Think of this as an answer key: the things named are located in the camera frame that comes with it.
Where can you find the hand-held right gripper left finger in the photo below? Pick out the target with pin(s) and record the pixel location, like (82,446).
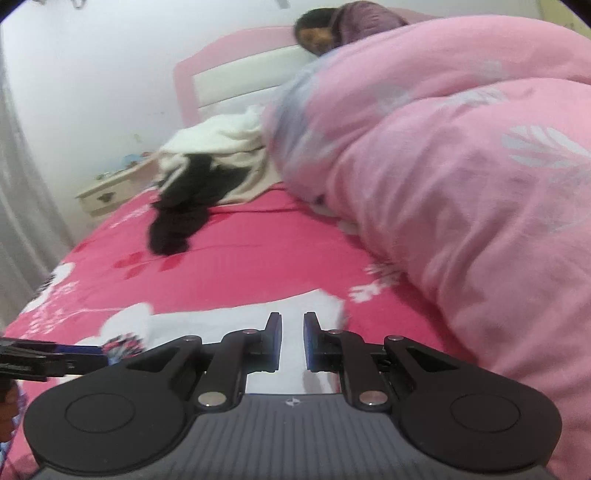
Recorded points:
(276,341)

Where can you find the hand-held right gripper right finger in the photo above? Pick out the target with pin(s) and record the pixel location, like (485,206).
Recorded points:
(308,344)

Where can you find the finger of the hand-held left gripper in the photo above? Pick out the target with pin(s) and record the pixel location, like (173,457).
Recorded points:
(60,365)
(78,349)

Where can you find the white button shirt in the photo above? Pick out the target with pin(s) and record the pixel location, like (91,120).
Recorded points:
(221,321)

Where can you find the person's left hand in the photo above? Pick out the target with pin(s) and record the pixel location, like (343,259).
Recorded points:
(10,410)

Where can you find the pink floral bedsheet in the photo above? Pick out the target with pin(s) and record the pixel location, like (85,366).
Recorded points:
(231,258)

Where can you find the grey curtain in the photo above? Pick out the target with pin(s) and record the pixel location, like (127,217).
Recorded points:
(18,207)

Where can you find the black garment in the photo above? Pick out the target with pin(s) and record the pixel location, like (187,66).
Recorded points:
(184,207)

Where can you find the cream nightstand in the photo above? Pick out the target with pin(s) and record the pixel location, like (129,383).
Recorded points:
(115,191)

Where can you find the pink and white headboard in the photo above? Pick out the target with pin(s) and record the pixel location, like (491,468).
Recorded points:
(240,78)

